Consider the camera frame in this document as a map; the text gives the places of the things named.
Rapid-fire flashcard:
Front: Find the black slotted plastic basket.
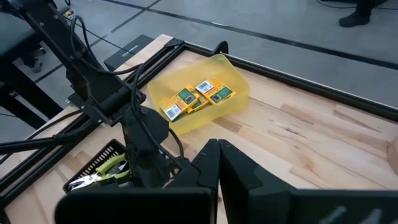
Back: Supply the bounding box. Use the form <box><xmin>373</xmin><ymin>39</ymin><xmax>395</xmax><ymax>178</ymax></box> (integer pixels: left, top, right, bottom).
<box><xmin>62</xmin><ymin>138</ymin><xmax>187</xmax><ymax>195</ymax></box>

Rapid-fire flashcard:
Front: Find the black frame bracket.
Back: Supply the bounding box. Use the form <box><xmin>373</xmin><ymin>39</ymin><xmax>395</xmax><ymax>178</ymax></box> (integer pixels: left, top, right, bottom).
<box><xmin>212</xmin><ymin>40</ymin><xmax>230</xmax><ymax>56</ymax></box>

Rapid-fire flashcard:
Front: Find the person's foot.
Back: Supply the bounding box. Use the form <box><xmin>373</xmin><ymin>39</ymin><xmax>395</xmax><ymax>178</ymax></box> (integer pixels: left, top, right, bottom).
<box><xmin>338</xmin><ymin>0</ymin><xmax>389</xmax><ymax>28</ymax></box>

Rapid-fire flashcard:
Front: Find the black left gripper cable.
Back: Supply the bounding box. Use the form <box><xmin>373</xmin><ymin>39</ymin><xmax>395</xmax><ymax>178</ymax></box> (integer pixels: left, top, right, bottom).
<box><xmin>130</xmin><ymin>63</ymin><xmax>187</xmax><ymax>166</ymax></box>

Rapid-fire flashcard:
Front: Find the black cardboard box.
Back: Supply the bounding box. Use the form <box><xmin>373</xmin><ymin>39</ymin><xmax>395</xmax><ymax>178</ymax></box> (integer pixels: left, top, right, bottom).
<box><xmin>103</xmin><ymin>34</ymin><xmax>155</xmax><ymax>72</ymax></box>

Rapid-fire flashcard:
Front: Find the black chair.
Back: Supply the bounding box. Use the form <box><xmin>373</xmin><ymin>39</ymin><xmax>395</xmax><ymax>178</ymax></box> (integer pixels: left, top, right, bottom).
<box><xmin>0</xmin><ymin>11</ymin><xmax>65</xmax><ymax>130</ymax></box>

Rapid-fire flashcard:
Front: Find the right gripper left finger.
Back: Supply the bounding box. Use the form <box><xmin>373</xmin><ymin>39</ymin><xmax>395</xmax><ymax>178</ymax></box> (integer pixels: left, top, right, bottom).
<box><xmin>55</xmin><ymin>139</ymin><xmax>220</xmax><ymax>224</ymax></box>

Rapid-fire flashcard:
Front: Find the yellow translucent plastic bin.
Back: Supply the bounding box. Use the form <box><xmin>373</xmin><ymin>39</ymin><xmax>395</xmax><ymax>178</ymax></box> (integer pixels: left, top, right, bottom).
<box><xmin>147</xmin><ymin>53</ymin><xmax>251</xmax><ymax>135</ymax></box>

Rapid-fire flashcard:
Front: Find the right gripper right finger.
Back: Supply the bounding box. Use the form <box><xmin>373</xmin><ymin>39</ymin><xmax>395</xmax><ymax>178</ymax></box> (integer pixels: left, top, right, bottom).
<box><xmin>219</xmin><ymin>139</ymin><xmax>398</xmax><ymax>224</ymax></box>

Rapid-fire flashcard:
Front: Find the black aluminium table frame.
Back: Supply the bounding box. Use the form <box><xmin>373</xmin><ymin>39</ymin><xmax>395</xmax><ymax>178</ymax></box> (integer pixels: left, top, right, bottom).
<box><xmin>0</xmin><ymin>37</ymin><xmax>398</xmax><ymax>206</ymax></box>

